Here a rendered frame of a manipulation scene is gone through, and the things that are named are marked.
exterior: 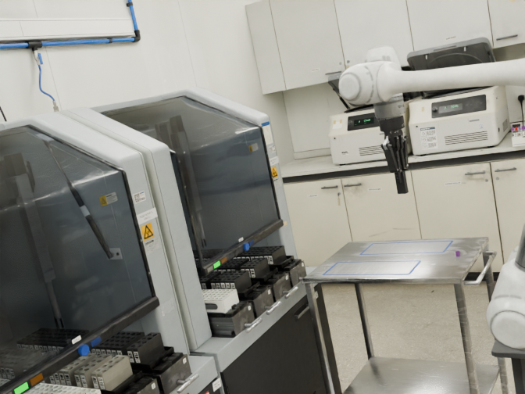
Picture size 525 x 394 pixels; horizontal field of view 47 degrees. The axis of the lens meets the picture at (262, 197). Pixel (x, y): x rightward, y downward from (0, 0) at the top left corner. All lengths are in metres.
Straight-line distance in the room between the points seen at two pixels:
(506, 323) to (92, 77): 2.53
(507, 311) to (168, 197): 1.09
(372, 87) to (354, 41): 2.89
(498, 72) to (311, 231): 3.08
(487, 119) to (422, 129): 0.41
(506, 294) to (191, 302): 1.02
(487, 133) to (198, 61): 1.95
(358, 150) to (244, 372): 2.43
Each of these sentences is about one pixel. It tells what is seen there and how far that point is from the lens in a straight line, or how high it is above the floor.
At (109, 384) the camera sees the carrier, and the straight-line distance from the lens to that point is 1.83.
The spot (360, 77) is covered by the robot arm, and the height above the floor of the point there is 1.53.
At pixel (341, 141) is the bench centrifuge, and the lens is 4.36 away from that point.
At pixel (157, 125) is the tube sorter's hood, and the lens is 2.31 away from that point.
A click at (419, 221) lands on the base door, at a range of 4.32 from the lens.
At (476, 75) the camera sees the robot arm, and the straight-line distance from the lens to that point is 1.72.
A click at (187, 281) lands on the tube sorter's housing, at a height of 0.98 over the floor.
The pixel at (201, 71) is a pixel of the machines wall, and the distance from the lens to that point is 4.25.
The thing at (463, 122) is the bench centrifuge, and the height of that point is 1.09.
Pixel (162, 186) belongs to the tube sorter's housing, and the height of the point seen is 1.31.
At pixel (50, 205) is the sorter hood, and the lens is 1.68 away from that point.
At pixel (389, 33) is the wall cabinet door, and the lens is 4.47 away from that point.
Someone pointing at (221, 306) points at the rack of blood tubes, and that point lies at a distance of 2.19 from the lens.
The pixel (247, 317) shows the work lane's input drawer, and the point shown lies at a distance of 2.24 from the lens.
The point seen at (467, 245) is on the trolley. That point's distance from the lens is 2.45.
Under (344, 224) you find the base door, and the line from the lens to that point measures 4.49.
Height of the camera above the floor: 1.56
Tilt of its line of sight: 10 degrees down
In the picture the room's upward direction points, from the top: 12 degrees counter-clockwise
